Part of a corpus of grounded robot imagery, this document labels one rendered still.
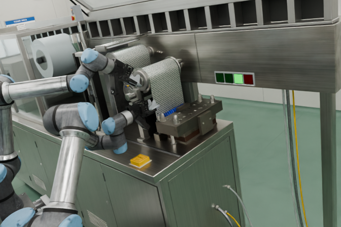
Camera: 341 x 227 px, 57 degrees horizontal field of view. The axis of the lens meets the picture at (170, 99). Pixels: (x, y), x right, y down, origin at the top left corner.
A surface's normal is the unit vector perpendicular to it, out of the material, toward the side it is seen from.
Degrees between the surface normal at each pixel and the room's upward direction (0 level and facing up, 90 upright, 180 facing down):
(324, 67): 90
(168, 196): 90
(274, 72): 90
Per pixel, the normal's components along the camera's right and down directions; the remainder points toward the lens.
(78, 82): 0.15, 0.29
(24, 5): 0.71, 0.10
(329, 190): -0.68, 0.34
